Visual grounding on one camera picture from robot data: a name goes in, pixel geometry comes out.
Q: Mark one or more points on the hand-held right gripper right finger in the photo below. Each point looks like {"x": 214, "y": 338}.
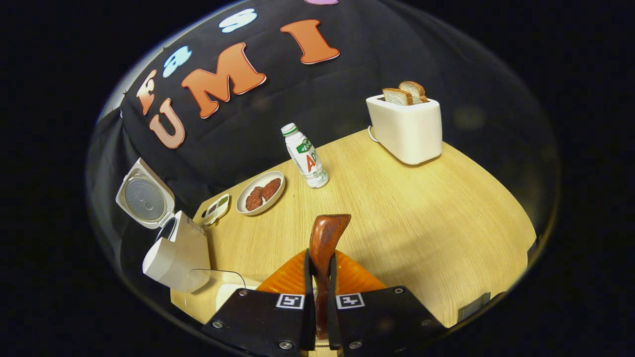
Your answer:
{"x": 387, "y": 322}

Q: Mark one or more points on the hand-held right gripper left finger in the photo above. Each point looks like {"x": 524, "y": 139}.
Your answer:
{"x": 258, "y": 322}

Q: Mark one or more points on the clear rice container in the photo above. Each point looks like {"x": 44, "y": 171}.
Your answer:
{"x": 203, "y": 297}

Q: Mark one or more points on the white rice cooker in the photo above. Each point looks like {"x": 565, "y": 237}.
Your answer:
{"x": 183, "y": 253}

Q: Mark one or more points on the brown wooden spoon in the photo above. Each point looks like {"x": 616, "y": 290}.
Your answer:
{"x": 325, "y": 238}

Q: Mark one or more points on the divided grain sample tray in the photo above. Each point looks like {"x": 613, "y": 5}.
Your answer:
{"x": 216, "y": 209}

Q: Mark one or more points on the brown meat patty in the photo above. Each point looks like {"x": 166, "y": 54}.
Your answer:
{"x": 254, "y": 199}
{"x": 271, "y": 189}

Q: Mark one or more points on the white round plate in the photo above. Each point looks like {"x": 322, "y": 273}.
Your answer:
{"x": 248, "y": 191}

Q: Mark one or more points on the white green drink bottle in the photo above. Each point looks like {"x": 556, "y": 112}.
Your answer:
{"x": 307, "y": 158}

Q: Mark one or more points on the white toaster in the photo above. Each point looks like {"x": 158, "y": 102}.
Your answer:
{"x": 409, "y": 131}

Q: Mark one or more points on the toasted bread slice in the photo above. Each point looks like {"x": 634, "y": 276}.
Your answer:
{"x": 415, "y": 89}
{"x": 396, "y": 96}

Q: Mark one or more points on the dark table edge bracket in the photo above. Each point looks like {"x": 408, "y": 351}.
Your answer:
{"x": 474, "y": 306}

